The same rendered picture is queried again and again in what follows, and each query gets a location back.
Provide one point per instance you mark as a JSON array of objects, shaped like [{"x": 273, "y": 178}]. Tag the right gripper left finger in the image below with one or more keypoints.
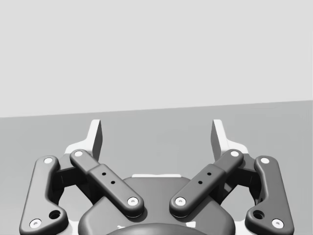
[{"x": 107, "y": 178}]

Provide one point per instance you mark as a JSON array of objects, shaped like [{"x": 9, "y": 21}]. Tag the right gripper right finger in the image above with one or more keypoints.
[{"x": 205, "y": 178}]

